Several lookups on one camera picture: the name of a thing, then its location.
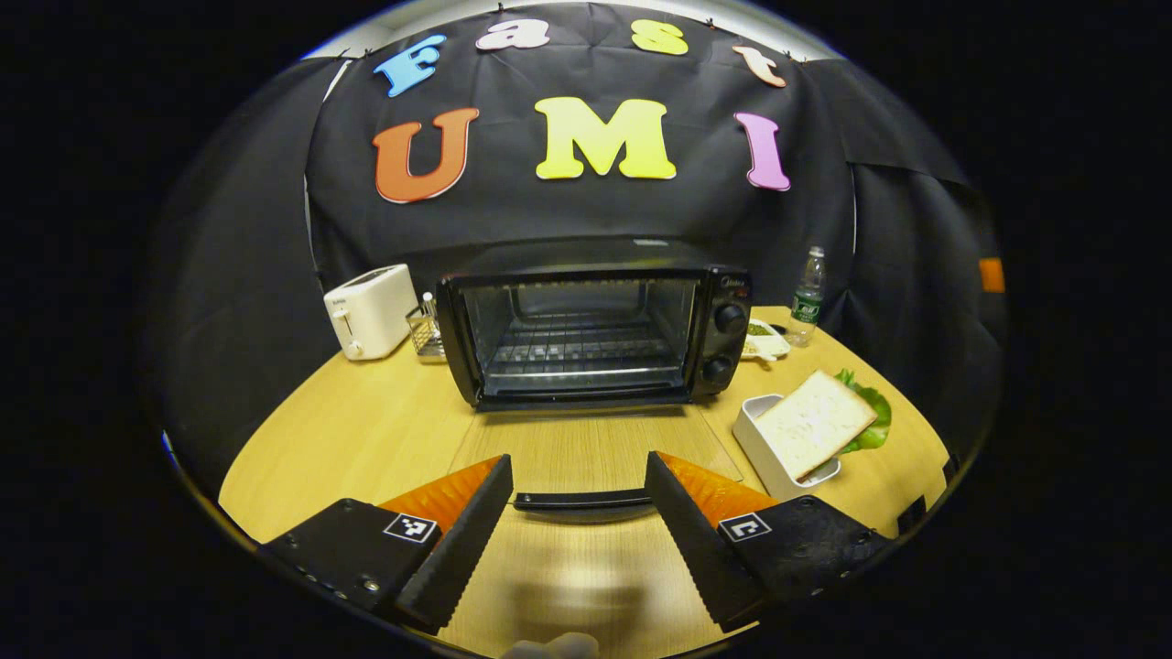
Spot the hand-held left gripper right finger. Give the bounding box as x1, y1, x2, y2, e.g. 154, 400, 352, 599
644, 451, 895, 633

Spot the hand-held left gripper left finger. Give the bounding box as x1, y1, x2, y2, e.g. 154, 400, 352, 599
261, 455, 515, 634

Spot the lettuce sandwich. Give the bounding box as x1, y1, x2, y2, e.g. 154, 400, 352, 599
754, 368, 893, 484

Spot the black electric oven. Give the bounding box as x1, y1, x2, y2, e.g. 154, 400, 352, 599
436, 235, 754, 525

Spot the white rectangular container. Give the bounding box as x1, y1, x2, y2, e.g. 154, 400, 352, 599
732, 393, 842, 502

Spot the clear plastic water bottle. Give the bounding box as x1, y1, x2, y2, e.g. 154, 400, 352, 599
784, 245, 828, 349

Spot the white divided snack plate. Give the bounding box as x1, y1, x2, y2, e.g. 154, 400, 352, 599
740, 317, 793, 362

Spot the white toaster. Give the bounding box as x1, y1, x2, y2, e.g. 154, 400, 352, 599
322, 264, 420, 362

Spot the metal wire basket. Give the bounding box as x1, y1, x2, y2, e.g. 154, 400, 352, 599
406, 292, 448, 361

